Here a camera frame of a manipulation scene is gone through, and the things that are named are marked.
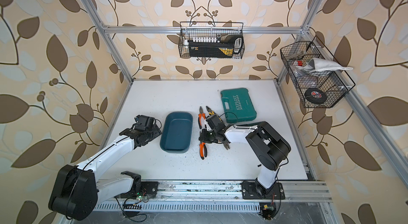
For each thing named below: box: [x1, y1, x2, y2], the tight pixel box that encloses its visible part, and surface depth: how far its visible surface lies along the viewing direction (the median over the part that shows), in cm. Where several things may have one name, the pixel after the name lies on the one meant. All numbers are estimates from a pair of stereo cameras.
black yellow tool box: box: [188, 35, 244, 58], surface depth 86 cm
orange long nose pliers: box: [199, 142, 208, 161], surface depth 86 cm
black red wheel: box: [304, 88, 328, 105], surface depth 73 cm
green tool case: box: [220, 87, 258, 124], surface depth 104 cm
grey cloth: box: [295, 57, 354, 73], surface depth 64 cm
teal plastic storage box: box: [159, 111, 194, 154], surface depth 95 cm
